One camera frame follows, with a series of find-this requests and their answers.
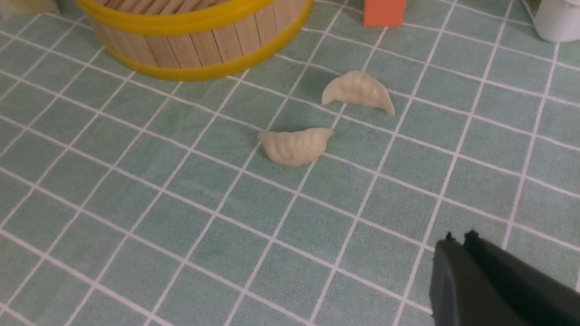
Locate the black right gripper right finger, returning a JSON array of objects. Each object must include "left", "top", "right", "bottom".
[{"left": 463, "top": 230, "right": 580, "bottom": 326}]

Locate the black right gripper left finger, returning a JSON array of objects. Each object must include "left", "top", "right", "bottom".
[{"left": 429, "top": 233, "right": 530, "bottom": 326}]

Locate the dumpling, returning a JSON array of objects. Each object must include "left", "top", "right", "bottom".
[
  {"left": 321, "top": 71, "right": 396, "bottom": 116},
  {"left": 258, "top": 128, "right": 334, "bottom": 168}
]

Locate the bamboo steamer tray yellow rim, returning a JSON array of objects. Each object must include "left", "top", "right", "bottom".
[{"left": 78, "top": 0, "right": 314, "bottom": 82}]

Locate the green lid white storage box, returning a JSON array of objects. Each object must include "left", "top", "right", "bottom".
[{"left": 523, "top": 0, "right": 580, "bottom": 43}]

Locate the orange foam cube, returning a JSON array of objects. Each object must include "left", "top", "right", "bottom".
[{"left": 363, "top": 0, "right": 407, "bottom": 28}]

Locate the green checkered tablecloth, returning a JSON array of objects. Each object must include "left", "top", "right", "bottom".
[{"left": 0, "top": 0, "right": 580, "bottom": 326}]

